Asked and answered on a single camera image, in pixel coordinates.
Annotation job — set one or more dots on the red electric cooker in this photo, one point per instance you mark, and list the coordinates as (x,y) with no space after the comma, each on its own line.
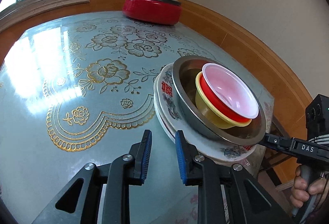
(152,11)

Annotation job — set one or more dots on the stainless steel bowl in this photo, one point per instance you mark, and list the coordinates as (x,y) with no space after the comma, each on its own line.
(184,72)

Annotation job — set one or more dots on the floral blue tablecloth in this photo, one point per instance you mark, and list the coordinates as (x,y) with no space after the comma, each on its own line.
(80,89)

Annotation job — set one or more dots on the red plastic bowl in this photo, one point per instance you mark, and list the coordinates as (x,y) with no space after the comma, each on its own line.
(227,96)

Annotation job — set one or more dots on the black tracking camera box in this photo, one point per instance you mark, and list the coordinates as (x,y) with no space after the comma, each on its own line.
(317,120)

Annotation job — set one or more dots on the large floral rimmed plate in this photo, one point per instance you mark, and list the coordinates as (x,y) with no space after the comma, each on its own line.
(171,120)

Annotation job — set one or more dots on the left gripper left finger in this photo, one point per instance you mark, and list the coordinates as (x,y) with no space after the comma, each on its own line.
(79,199)

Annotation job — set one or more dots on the yellow plastic bowl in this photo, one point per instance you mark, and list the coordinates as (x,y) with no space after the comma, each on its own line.
(211,112)

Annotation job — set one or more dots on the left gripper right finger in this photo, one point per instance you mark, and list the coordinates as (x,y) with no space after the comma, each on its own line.
(225,194)

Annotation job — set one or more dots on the dark wooden stool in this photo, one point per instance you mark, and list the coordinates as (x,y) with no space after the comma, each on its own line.
(271,157)

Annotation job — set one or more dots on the person right hand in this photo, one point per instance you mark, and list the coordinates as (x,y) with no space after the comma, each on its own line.
(302,191)

